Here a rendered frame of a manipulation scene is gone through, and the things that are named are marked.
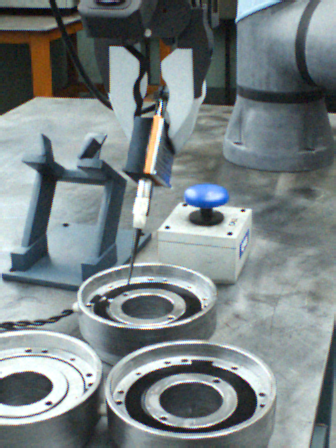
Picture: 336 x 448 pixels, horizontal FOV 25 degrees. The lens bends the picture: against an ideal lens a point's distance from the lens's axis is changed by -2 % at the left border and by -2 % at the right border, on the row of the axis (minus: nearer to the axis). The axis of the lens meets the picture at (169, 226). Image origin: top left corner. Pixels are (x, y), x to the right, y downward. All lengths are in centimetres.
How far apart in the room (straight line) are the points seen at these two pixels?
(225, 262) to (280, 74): 35
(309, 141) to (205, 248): 35
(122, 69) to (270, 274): 23
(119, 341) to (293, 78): 50
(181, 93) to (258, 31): 35
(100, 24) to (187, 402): 26
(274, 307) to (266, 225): 18
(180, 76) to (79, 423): 28
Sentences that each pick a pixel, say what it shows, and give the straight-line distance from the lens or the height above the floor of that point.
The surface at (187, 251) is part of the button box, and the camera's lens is 67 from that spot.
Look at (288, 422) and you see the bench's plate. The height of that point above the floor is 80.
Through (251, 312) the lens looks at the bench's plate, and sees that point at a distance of 63.
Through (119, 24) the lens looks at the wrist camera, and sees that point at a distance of 52.
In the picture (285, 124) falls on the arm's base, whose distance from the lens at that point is 95.
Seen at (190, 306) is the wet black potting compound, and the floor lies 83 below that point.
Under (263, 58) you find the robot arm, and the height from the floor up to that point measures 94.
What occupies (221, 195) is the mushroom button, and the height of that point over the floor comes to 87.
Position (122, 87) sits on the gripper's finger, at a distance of 62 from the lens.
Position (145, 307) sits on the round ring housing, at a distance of 60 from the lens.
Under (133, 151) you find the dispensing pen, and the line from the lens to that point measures 61.
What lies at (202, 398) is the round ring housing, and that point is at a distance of 50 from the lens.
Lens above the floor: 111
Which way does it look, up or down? 23 degrees down
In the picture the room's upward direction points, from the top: 1 degrees counter-clockwise
